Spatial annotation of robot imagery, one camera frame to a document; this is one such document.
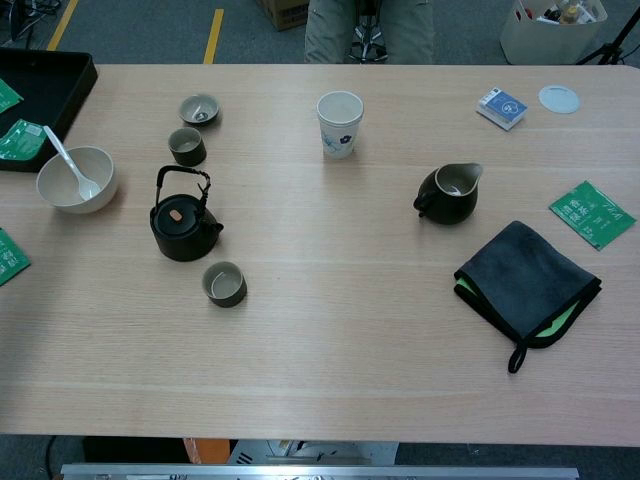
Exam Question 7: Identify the black teapot with handle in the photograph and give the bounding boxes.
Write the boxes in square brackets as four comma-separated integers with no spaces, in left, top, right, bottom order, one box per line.
[149,165,225,263]

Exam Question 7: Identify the robot base chassis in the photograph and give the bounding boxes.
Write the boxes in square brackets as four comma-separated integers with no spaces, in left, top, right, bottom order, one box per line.
[227,439,399,466]

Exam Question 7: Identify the floral print paper cup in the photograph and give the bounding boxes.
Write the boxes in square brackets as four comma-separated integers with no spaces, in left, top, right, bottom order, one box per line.
[315,90,365,160]

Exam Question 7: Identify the dark cylindrical teacup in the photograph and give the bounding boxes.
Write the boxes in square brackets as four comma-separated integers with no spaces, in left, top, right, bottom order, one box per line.
[201,260,248,308]
[167,126,208,168]

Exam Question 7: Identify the dark ceramic pitcher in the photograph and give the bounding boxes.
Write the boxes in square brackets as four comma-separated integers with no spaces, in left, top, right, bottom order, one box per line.
[412,162,485,226]

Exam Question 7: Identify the flared grey teacup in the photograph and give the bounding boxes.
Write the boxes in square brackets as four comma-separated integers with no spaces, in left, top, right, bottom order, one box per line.
[178,93,221,128]

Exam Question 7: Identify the office chair base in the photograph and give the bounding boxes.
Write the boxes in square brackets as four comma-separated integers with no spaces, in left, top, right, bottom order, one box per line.
[349,0,389,64]

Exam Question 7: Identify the grey green folded cloth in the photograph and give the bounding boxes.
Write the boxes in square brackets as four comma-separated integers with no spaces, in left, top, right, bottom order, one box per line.
[453,220,603,375]

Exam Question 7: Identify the person in khaki trousers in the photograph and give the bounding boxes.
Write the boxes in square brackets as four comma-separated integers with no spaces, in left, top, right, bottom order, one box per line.
[303,0,435,65]

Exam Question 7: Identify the blue white card box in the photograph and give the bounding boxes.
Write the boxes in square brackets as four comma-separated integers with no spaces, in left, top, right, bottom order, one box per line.
[475,85,529,132]

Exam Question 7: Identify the cardboard box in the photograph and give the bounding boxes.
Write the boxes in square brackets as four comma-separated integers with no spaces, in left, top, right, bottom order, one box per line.
[255,0,311,32]

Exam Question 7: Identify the white plastic spoon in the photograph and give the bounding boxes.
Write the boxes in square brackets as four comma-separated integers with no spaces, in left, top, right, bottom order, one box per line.
[42,124,102,202]

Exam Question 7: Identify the orange object under table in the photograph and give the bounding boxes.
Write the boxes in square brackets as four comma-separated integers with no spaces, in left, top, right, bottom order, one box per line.
[182,437,231,465]

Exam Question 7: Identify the cream bowl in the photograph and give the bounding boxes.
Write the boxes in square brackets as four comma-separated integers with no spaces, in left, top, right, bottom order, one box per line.
[35,145,120,215]

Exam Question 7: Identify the green tea packet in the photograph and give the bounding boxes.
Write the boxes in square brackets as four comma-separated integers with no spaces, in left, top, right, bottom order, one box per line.
[0,118,49,162]
[548,180,638,252]
[0,78,25,115]
[0,228,32,287]

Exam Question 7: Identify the clear round plastic lid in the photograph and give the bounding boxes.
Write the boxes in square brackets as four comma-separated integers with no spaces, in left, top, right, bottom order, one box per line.
[538,84,581,115]

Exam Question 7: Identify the white storage bin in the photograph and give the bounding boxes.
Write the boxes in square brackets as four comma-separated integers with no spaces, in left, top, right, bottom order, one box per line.
[499,0,609,66]

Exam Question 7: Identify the black tray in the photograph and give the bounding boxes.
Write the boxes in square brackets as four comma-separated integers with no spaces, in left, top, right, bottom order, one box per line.
[0,47,99,174]

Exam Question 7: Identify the black tripod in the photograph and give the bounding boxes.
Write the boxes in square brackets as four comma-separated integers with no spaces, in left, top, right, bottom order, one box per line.
[574,2,640,67]

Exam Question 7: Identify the aluminium rail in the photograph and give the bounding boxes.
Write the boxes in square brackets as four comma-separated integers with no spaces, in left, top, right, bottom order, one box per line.
[59,462,581,480]

